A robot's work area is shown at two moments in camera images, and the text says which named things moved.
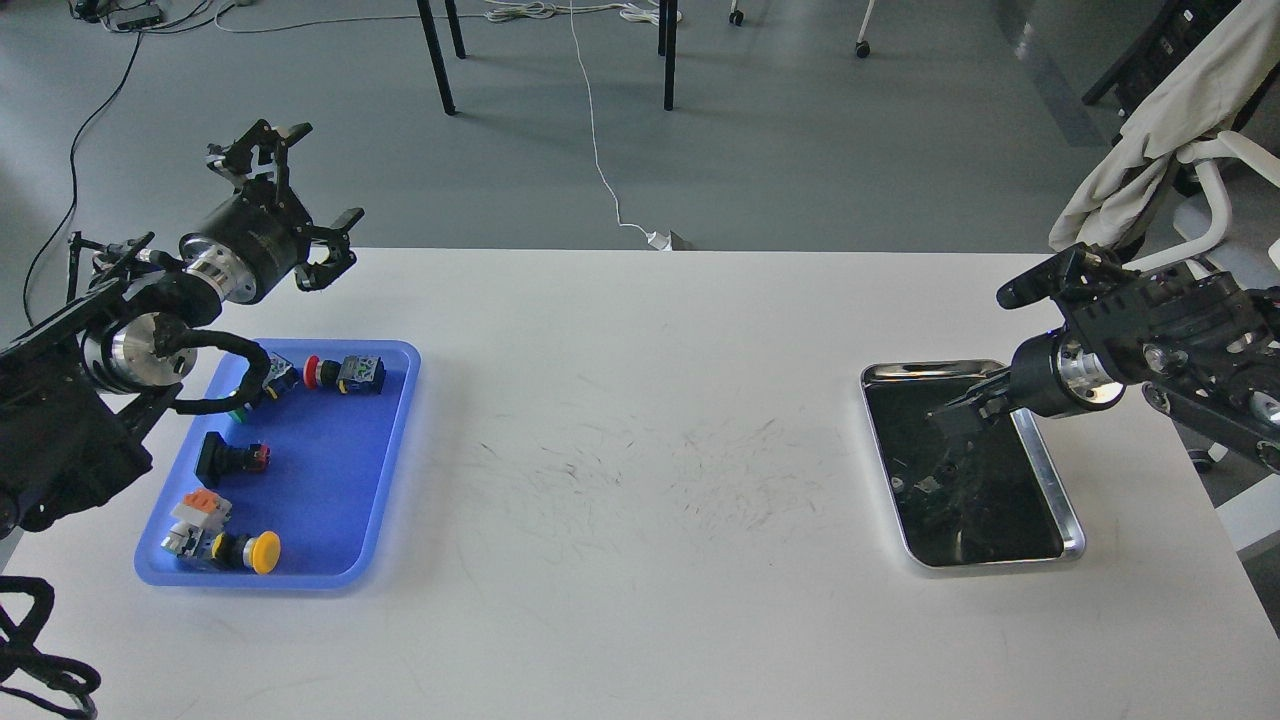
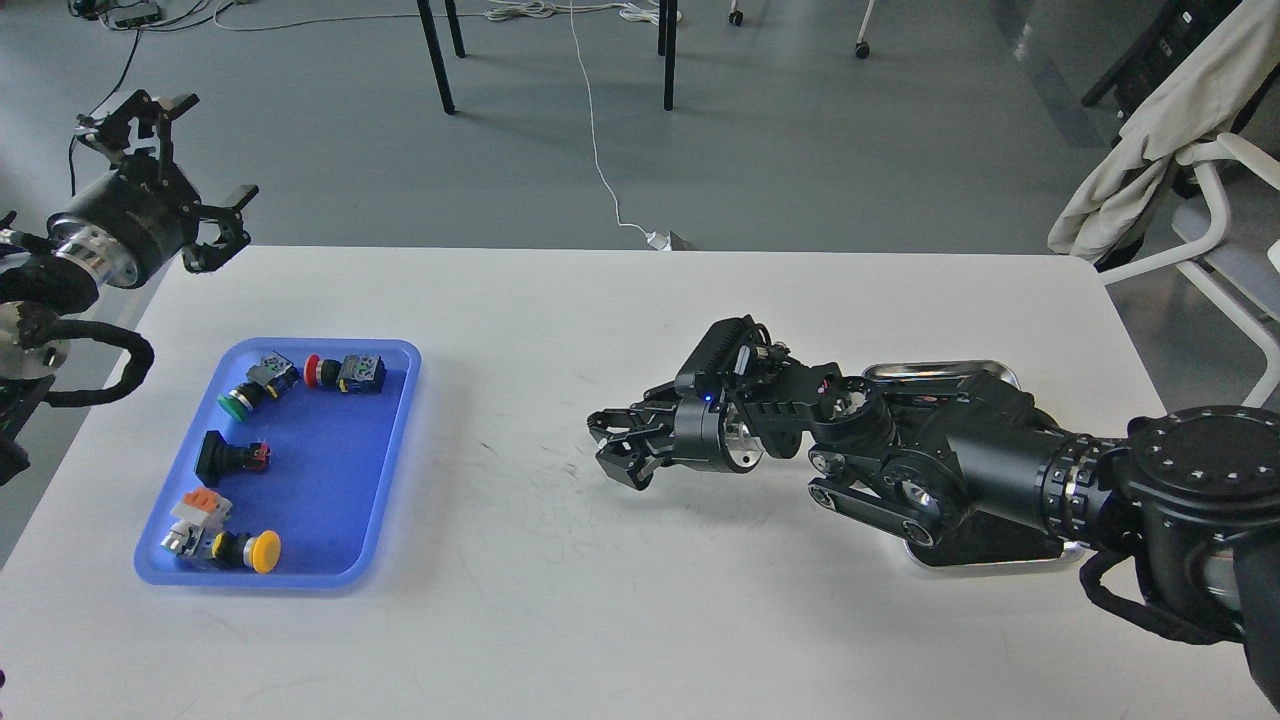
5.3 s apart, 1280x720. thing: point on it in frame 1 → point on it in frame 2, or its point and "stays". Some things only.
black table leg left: [436, 56] stays
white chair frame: [1223, 146] stays
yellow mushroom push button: [261, 550] stays
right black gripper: [1047, 378] → [706, 434]
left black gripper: [256, 240] → [130, 223]
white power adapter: [660, 240] stays
